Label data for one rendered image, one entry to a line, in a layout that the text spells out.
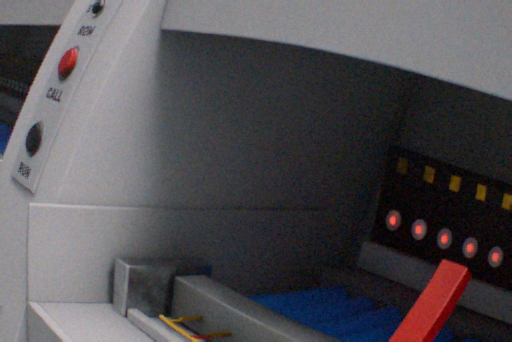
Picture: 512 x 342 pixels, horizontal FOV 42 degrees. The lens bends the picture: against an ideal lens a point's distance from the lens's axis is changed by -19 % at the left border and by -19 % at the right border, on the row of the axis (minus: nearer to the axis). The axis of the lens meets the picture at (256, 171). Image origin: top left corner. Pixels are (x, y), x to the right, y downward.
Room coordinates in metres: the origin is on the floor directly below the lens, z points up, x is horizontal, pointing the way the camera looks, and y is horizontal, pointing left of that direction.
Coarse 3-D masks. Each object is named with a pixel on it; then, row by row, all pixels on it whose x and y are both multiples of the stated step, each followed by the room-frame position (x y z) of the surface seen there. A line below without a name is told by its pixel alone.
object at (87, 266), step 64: (384, 192) 0.41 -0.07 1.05; (448, 192) 0.37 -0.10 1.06; (64, 256) 0.33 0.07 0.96; (128, 256) 0.36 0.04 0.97; (192, 256) 0.38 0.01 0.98; (256, 256) 0.41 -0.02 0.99; (384, 256) 0.40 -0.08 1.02; (448, 256) 0.37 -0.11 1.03; (64, 320) 0.32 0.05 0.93; (128, 320) 0.34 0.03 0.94; (192, 320) 0.34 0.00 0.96; (256, 320) 0.31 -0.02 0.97; (320, 320) 0.35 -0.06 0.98; (384, 320) 0.35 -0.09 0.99; (448, 320) 0.34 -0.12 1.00
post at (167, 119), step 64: (128, 0) 0.34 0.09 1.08; (128, 64) 0.33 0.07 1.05; (192, 64) 0.36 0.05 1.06; (256, 64) 0.38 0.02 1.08; (320, 64) 0.41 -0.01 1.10; (384, 64) 0.44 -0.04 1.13; (64, 128) 0.34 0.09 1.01; (128, 128) 0.34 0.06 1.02; (192, 128) 0.37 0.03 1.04; (256, 128) 0.39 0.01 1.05; (320, 128) 0.42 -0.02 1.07; (384, 128) 0.45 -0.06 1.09; (0, 192) 0.38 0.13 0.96; (64, 192) 0.33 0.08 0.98; (128, 192) 0.35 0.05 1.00; (192, 192) 0.38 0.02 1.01; (256, 192) 0.40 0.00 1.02; (320, 192) 0.43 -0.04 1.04; (0, 256) 0.36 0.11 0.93; (320, 256) 0.45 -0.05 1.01; (0, 320) 0.35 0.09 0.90
